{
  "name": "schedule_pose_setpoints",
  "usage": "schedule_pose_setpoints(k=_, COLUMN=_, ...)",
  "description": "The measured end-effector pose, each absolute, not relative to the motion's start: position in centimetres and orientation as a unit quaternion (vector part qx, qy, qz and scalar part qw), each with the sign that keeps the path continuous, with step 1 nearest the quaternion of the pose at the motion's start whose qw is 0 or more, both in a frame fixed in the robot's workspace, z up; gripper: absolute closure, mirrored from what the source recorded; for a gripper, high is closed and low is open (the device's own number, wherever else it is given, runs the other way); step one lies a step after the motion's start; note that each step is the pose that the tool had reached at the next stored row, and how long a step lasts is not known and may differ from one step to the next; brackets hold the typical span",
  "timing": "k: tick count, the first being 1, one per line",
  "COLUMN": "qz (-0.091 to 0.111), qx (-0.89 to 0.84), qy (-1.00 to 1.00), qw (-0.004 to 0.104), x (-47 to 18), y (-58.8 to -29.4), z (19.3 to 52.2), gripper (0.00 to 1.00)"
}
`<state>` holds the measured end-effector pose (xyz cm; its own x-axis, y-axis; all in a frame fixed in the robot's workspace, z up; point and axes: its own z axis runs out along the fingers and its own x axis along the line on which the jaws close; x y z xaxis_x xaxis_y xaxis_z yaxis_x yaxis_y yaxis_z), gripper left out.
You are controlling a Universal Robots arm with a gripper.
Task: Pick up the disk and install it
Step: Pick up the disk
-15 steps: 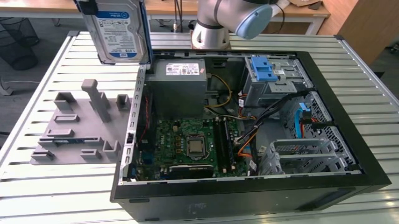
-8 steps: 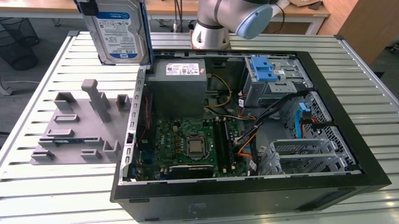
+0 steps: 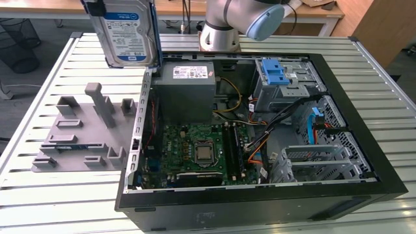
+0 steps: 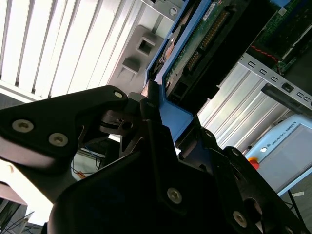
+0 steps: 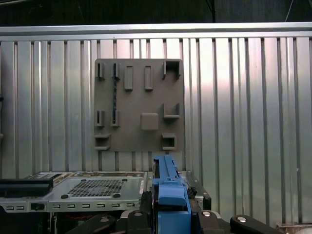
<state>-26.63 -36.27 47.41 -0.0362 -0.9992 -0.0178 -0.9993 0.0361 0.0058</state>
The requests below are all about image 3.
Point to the dark RAM stick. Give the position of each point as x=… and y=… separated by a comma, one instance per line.
x=238, y=151

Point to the metal disk bay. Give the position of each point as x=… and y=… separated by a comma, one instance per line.
x=312, y=163

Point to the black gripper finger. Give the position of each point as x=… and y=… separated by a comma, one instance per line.
x=96, y=8

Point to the black graphics card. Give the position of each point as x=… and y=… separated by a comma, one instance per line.
x=197, y=179

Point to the silver CPU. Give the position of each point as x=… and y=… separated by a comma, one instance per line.
x=204, y=154

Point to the hard disk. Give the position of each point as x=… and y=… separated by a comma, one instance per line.
x=126, y=36

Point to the blue RAM stick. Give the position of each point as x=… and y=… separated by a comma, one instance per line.
x=70, y=147

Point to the brown cardboard piece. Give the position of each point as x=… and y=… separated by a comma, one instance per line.
x=316, y=3

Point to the wooden desk white frame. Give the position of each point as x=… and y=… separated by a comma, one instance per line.
x=41, y=9
x=306, y=15

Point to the metal optical drive cage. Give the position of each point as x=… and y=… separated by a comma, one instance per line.
x=285, y=92

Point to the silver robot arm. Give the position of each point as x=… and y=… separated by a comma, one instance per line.
x=220, y=14

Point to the black CPU socket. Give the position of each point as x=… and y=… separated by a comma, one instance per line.
x=204, y=142

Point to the blue plastic drive latch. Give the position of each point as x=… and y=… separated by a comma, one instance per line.
x=272, y=73

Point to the grey power supply unit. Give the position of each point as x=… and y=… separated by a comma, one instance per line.
x=185, y=97

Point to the black mesh waste bin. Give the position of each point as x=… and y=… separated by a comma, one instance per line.
x=18, y=48

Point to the green motherboard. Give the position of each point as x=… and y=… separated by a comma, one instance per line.
x=181, y=168

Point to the grey parts rack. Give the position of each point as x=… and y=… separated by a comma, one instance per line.
x=84, y=136

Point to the wooden cabinet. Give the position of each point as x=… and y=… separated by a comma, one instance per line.
x=382, y=29

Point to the black PC case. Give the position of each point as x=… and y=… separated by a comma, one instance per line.
x=226, y=209

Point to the black RAM slot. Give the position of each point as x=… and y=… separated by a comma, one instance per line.
x=228, y=151

